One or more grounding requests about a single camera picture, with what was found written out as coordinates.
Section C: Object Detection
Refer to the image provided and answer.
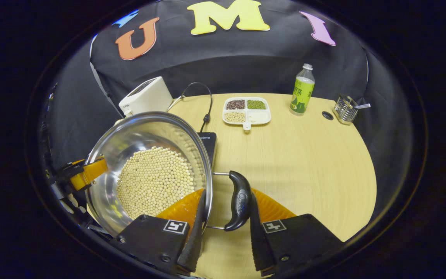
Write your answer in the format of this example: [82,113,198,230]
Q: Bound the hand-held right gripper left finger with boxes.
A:
[111,189,207,276]

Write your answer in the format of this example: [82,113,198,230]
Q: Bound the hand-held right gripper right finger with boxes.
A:
[249,188,343,276]

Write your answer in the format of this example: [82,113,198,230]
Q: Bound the stainless steel pot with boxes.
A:
[85,112,252,237]

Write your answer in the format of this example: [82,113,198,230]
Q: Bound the black induction cooktop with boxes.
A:
[197,132,218,167]

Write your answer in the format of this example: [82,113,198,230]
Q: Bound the pile of soybeans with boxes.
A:
[116,146,196,219]

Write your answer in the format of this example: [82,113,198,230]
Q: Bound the white toaster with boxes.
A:
[118,76,173,118]

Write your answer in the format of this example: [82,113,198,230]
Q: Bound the white divided bean tray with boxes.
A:
[222,97,272,131]

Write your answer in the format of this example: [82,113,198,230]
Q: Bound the green drink bottle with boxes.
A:
[289,64,316,117]

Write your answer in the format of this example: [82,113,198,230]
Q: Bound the white toaster cable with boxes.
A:
[168,95,185,113]

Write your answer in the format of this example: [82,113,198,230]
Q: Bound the black power cable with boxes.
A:
[180,82,213,133]

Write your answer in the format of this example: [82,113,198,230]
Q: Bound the metal wire holder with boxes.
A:
[333,95,359,125]

